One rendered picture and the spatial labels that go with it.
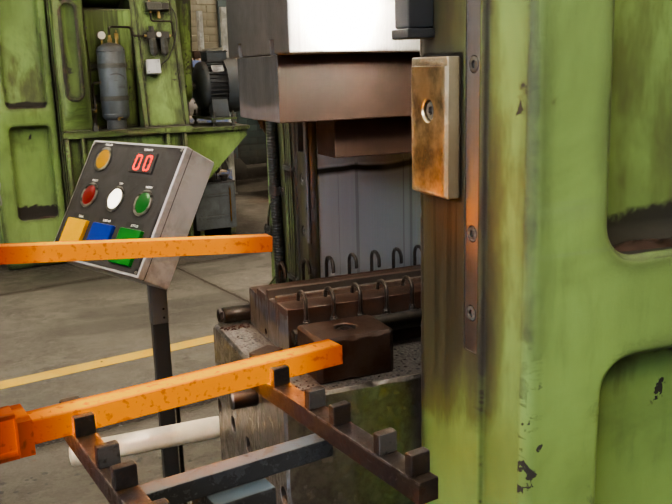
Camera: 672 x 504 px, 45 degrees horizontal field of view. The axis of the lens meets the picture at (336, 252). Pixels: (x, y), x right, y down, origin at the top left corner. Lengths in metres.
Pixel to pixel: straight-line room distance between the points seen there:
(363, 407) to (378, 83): 0.47
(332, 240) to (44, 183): 4.80
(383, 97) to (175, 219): 0.59
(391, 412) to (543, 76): 0.53
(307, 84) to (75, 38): 4.93
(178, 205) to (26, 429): 0.92
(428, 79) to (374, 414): 0.47
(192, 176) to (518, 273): 0.89
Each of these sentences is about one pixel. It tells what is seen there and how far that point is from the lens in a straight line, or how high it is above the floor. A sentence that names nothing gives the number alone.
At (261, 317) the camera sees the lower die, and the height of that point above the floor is 0.94.
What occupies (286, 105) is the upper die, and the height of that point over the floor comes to 1.29.
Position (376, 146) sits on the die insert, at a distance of 1.28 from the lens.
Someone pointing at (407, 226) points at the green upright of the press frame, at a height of 1.04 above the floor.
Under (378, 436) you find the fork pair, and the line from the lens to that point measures 0.72.
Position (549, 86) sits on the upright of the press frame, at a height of 1.32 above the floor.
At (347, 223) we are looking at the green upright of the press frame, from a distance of 1.52.
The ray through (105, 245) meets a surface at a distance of 1.10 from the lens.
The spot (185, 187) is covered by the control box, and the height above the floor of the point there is 1.12.
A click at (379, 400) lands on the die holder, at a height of 0.89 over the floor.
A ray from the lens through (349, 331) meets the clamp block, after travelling 1.16.
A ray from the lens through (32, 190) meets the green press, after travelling 6.20.
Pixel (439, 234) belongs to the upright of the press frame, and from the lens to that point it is 1.06.
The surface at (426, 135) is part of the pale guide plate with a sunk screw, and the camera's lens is 1.03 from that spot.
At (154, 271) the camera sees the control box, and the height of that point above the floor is 0.96.
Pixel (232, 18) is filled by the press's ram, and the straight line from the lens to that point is 1.38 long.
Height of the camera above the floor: 1.35
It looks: 13 degrees down
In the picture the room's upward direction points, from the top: 2 degrees counter-clockwise
